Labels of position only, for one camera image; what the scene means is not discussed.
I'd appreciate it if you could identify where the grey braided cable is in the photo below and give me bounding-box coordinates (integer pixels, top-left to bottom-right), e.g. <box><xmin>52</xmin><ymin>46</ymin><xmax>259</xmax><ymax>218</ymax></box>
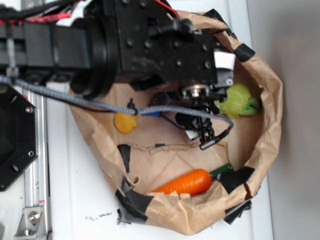
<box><xmin>0</xmin><ymin>74</ymin><xmax>235</xmax><ymax>151</ymax></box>

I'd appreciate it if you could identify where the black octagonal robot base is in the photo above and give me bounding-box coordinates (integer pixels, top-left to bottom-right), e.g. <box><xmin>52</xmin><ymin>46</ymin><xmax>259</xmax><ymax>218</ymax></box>
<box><xmin>0</xmin><ymin>85</ymin><xmax>38</xmax><ymax>192</ymax></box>

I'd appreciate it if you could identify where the metal corner bracket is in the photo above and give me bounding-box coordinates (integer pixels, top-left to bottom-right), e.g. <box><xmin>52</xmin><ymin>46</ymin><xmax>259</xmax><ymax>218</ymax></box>
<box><xmin>14</xmin><ymin>206</ymin><xmax>48</xmax><ymax>240</ymax></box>

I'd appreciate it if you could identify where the red wire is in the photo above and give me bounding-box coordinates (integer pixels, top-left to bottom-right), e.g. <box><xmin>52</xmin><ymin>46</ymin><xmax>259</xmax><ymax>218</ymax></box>
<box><xmin>0</xmin><ymin>0</ymin><xmax>181</xmax><ymax>26</ymax></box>

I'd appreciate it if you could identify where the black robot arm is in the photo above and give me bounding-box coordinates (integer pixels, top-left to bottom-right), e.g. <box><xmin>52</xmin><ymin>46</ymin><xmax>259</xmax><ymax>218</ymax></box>
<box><xmin>0</xmin><ymin>0</ymin><xmax>235</xmax><ymax>102</ymax></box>

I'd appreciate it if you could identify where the brown paper bag bin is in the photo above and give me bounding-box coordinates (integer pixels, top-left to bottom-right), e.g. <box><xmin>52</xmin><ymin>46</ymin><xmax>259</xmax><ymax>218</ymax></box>
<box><xmin>71</xmin><ymin>10</ymin><xmax>283</xmax><ymax>235</ymax></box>

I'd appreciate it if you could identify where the brown grey rock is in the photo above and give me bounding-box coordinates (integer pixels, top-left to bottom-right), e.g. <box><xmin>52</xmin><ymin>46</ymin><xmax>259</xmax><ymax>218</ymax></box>
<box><xmin>148</xmin><ymin>92</ymin><xmax>178</xmax><ymax>107</ymax></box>

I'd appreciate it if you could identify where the orange plastic carrot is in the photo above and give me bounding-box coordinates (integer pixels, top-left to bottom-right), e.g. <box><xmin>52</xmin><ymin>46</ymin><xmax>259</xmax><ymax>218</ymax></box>
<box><xmin>152</xmin><ymin>163</ymin><xmax>234</xmax><ymax>195</ymax></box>

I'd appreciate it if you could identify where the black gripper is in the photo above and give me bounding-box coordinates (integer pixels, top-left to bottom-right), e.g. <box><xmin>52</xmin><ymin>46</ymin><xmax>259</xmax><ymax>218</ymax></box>
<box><xmin>104</xmin><ymin>0</ymin><xmax>235</xmax><ymax>103</ymax></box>

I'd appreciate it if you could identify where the aluminium rail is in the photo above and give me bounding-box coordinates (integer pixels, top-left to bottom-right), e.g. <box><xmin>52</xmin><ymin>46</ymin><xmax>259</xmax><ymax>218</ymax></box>
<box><xmin>22</xmin><ymin>89</ymin><xmax>52</xmax><ymax>240</ymax></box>

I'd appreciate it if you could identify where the yellow rubber duck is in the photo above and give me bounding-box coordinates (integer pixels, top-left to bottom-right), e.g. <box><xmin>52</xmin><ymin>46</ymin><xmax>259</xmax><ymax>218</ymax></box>
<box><xmin>114</xmin><ymin>113</ymin><xmax>137</xmax><ymax>134</ymax></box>

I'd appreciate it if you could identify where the green plush toy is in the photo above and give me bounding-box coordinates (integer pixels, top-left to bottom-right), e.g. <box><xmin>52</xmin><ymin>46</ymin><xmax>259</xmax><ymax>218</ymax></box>
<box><xmin>214</xmin><ymin>83</ymin><xmax>261</xmax><ymax>119</ymax></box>

